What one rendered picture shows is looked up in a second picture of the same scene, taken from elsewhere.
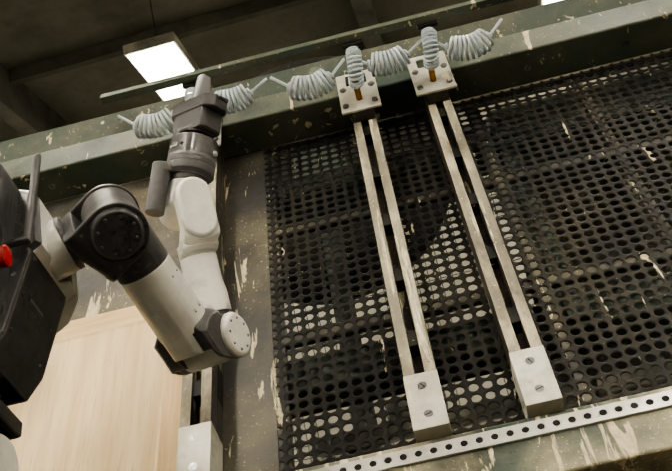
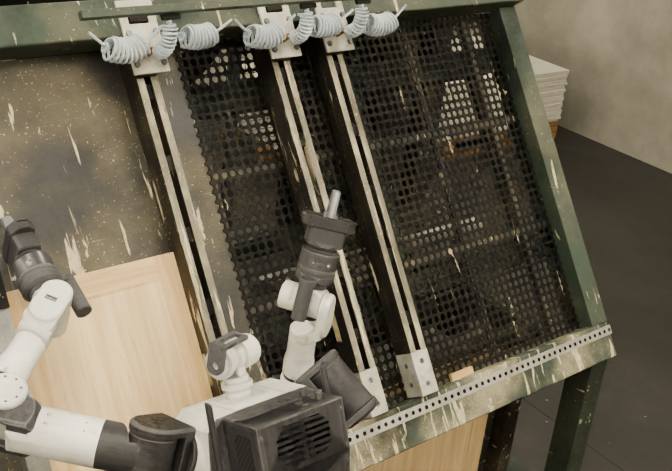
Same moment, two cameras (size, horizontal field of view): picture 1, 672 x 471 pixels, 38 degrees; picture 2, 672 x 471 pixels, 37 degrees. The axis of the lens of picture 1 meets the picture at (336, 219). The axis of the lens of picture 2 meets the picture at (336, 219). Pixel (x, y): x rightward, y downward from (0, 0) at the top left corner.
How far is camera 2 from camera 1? 2.39 m
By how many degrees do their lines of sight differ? 62
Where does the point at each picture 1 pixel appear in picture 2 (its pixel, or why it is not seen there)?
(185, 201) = (327, 318)
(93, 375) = (115, 347)
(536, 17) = not seen: outside the picture
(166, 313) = not seen: hidden behind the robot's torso
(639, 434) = (465, 409)
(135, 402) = (163, 378)
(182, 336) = not seen: hidden behind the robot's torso
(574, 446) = (440, 419)
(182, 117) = (321, 232)
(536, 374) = (425, 372)
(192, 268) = (307, 352)
